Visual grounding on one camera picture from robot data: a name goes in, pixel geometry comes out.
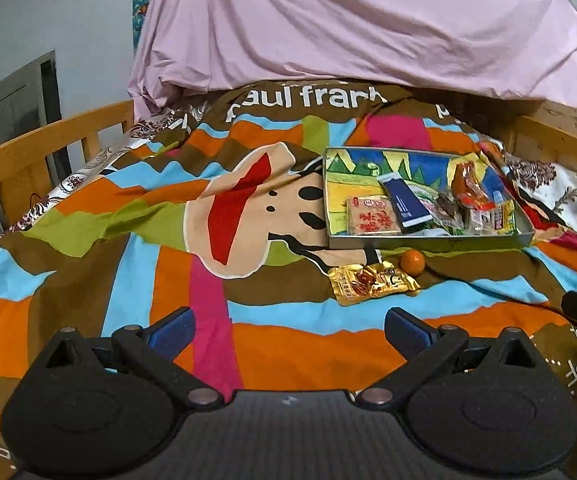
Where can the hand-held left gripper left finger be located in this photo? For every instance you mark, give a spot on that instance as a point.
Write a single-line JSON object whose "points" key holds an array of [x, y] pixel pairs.
{"points": [[173, 332]]}

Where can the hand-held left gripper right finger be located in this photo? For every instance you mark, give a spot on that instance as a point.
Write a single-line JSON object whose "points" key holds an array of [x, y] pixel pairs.
{"points": [[408, 332]]}

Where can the golden snack packet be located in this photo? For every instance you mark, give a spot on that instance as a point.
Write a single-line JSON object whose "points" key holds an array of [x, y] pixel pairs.
{"points": [[368, 284]]}

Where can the small orange fruit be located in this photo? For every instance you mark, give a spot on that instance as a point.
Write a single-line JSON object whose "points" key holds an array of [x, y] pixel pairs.
{"points": [[412, 263]]}

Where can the colourful printed tin tray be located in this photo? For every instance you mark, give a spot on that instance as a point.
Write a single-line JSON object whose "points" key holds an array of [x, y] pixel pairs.
{"points": [[358, 175]]}

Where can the colourful printed blanket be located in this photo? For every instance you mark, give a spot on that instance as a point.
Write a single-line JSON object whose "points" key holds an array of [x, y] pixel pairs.
{"points": [[143, 240]]}

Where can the beige cracker packet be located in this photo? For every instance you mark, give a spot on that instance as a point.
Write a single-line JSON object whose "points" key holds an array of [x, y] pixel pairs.
{"points": [[373, 216]]}

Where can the yellow snack packet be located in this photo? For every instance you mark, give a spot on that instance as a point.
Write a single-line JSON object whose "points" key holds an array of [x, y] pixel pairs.
{"points": [[502, 216]]}

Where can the green and white snack packet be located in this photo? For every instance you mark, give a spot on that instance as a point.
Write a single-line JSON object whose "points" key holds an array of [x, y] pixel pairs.
{"points": [[426, 205]]}

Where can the dark blue snack packet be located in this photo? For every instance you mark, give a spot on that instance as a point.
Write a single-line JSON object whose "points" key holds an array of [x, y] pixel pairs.
{"points": [[403, 202]]}

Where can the brown snack packet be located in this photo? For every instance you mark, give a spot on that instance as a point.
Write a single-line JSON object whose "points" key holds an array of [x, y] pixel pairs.
{"points": [[448, 207]]}

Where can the orange-red snack packet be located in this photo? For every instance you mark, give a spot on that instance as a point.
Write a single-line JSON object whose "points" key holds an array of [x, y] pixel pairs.
{"points": [[471, 185]]}

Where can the pink bed sheet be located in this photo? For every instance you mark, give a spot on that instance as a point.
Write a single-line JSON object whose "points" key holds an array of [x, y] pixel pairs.
{"points": [[368, 25]]}

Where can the wooden bed frame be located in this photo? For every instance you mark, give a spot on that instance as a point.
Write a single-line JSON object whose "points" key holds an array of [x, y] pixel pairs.
{"points": [[43, 145]]}

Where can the teal patterned wall poster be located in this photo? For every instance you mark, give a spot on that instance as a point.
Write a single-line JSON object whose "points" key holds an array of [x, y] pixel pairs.
{"points": [[142, 17]]}

